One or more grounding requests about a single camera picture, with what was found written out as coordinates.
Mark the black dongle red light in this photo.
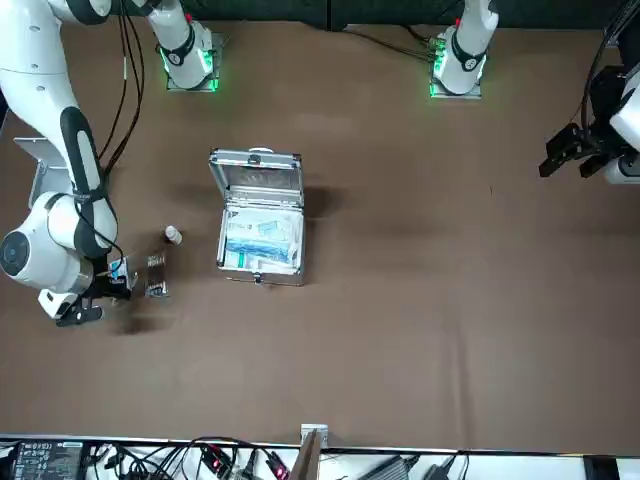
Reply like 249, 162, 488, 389
264, 451, 292, 480
199, 442, 236, 475

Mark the silver aluminium medical kit case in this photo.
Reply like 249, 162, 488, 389
207, 146, 307, 289

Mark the clear gloves packet blue label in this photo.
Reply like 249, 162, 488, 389
106, 255, 140, 294

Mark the blue face mask packet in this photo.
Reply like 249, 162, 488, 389
225, 232, 301, 266

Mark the white teal medicine box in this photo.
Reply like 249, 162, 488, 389
223, 251, 261, 271

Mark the black box device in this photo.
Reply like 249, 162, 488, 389
582, 455, 621, 480

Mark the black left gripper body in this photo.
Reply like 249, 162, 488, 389
578, 119, 624, 162

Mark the small black power adapter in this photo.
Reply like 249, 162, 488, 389
424, 455, 470, 480

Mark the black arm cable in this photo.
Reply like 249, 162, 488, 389
99, 0, 147, 176
97, 0, 132, 169
581, 0, 640, 135

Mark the black base power cable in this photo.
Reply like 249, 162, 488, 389
342, 22, 437, 62

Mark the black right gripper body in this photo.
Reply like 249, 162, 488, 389
82, 272, 134, 302

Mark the black labelled power adapter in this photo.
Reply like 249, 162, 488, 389
8, 439, 85, 480

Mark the clear cotton swab packet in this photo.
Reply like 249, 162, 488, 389
143, 253, 172, 300

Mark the grey power adapter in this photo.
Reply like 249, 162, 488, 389
358, 455, 422, 480

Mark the silver aluminium frame post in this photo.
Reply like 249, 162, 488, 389
299, 423, 330, 480

